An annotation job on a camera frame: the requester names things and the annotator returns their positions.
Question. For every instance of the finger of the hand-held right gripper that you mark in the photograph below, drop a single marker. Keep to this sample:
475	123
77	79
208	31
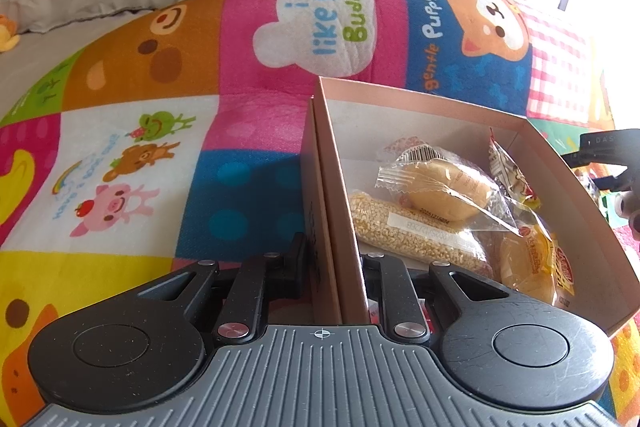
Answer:
615	183

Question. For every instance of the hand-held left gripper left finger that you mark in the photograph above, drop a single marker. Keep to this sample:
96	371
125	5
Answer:
292	272

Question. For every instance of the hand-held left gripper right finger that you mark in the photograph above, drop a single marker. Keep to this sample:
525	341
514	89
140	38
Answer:
390	277

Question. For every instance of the grain bar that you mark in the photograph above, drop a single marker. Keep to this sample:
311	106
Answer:
400	232

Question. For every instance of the pink cardboard box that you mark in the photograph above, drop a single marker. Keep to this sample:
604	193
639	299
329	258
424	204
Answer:
340	207

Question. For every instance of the cartoon print candy bag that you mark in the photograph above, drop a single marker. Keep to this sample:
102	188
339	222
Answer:
510	172

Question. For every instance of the large bread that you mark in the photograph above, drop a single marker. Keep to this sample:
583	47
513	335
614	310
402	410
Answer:
450	187

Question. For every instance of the small bread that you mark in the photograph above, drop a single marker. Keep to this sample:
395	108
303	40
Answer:
525	267

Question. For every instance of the colourful cartoon play mat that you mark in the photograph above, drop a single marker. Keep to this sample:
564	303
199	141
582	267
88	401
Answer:
125	72

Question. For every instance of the beige bed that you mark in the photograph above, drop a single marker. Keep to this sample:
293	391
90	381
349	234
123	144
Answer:
40	62

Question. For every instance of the orange plush toy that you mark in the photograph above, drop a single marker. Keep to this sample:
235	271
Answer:
6	34

